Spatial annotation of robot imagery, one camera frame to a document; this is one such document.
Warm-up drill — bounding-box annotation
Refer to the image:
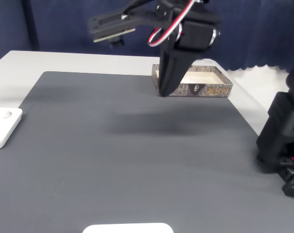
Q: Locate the printed cardboard box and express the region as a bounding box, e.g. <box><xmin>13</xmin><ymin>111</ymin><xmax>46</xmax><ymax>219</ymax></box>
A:
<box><xmin>151</xmin><ymin>63</ymin><xmax>234</xmax><ymax>98</ymax></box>

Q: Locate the dark blue curtain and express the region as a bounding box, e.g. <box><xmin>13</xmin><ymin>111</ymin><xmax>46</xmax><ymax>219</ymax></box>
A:
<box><xmin>0</xmin><ymin>0</ymin><xmax>294</xmax><ymax>72</ymax></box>

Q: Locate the grey table mat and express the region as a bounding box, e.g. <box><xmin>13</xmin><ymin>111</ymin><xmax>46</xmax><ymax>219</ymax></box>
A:
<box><xmin>0</xmin><ymin>71</ymin><xmax>294</xmax><ymax>233</ymax></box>

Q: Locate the red white servo cable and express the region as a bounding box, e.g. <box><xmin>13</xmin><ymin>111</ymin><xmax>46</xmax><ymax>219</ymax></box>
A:
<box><xmin>147</xmin><ymin>0</ymin><xmax>195</xmax><ymax>47</ymax></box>

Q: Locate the black camera cable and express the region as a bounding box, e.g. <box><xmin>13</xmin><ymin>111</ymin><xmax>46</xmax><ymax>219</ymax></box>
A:
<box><xmin>122</xmin><ymin>0</ymin><xmax>150</xmax><ymax>15</ymax></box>

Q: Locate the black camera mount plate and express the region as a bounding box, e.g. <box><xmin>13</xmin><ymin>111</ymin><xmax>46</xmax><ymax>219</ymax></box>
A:
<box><xmin>87</xmin><ymin>9</ymin><xmax>173</xmax><ymax>49</ymax></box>

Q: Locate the white base plate with dimples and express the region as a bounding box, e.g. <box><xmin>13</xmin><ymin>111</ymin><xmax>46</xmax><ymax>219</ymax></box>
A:
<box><xmin>82</xmin><ymin>222</ymin><xmax>174</xmax><ymax>233</ymax></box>
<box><xmin>0</xmin><ymin>106</ymin><xmax>23</xmax><ymax>150</ymax></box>

